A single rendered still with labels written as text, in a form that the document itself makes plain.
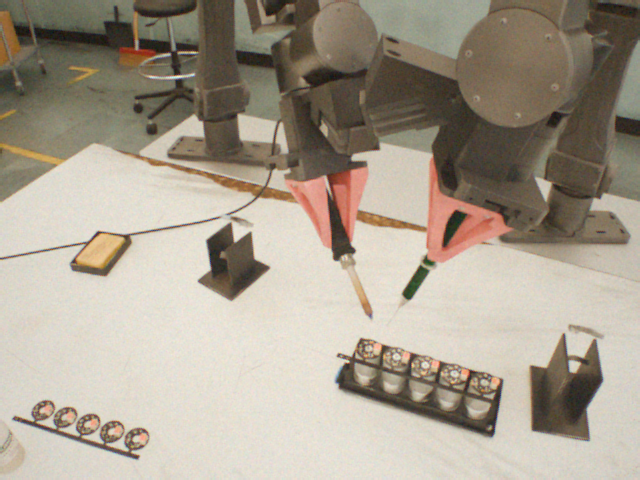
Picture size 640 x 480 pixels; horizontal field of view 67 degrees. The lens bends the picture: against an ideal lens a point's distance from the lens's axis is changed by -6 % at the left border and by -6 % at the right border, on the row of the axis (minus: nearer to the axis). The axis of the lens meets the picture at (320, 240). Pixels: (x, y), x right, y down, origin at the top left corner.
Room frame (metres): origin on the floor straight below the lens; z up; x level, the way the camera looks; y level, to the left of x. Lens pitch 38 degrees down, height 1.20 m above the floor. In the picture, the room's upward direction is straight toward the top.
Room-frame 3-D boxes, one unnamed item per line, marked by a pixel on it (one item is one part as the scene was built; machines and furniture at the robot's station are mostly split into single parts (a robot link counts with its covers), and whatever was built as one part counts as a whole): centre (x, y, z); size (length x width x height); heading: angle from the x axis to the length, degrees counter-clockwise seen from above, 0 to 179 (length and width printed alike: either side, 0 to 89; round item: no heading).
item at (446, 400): (0.29, -0.12, 0.79); 0.02 x 0.02 x 0.05
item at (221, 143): (0.82, 0.17, 0.79); 0.20 x 0.07 x 0.08; 79
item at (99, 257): (0.53, 0.30, 0.76); 0.07 x 0.05 x 0.02; 168
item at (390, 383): (0.31, -0.07, 0.79); 0.02 x 0.02 x 0.05
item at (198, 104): (0.81, 0.17, 0.85); 0.09 x 0.06 x 0.06; 115
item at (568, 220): (0.59, -0.36, 0.79); 0.20 x 0.07 x 0.08; 89
